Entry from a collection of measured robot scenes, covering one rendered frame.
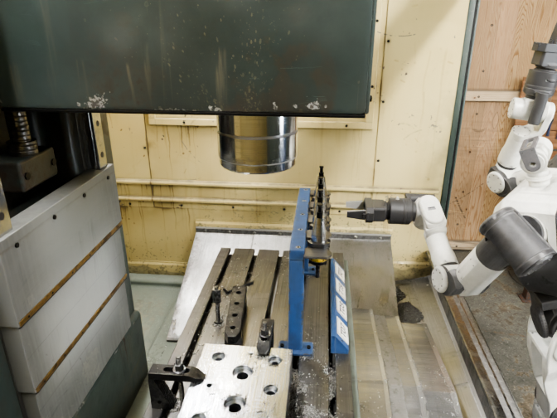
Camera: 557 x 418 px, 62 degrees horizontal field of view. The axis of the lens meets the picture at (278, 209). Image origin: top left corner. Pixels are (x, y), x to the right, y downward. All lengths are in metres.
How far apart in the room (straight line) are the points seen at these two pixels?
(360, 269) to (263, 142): 1.24
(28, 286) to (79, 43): 0.47
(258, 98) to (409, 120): 1.25
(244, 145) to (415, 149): 1.24
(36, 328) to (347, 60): 0.79
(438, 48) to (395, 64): 0.17
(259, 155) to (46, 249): 0.48
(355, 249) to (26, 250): 1.43
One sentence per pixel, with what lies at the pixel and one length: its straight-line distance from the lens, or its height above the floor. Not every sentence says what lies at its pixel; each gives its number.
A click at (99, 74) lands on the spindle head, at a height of 1.69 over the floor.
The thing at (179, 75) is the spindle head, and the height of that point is 1.69.
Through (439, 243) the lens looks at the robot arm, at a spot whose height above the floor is 1.13.
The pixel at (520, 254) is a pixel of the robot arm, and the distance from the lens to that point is 1.21.
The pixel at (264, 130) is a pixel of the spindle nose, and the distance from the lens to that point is 0.86.
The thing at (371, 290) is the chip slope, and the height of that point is 0.74.
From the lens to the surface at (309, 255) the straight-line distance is 1.19.
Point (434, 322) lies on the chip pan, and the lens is 1.98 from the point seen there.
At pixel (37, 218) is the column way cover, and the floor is 1.41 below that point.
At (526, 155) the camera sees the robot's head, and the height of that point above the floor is 1.45.
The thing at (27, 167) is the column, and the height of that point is 1.49.
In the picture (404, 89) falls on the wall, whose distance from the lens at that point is 1.95.
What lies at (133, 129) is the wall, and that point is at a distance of 2.12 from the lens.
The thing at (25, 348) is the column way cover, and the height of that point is 1.18.
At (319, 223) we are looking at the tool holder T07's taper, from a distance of 1.21.
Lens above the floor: 1.78
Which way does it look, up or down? 23 degrees down
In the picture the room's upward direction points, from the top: straight up
